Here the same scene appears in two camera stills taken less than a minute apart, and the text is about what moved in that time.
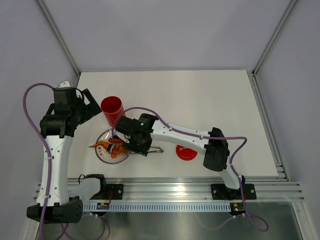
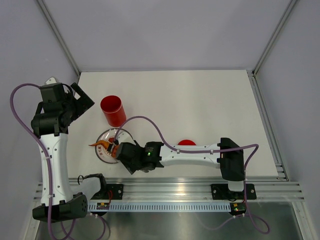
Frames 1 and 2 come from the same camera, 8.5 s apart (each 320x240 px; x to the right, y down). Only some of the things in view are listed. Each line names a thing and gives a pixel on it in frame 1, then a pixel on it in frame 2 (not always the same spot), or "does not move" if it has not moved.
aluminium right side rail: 279,164 does not move
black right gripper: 142,150 -> 131,167
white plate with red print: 102,154 does not move
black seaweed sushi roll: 110,147 does not move
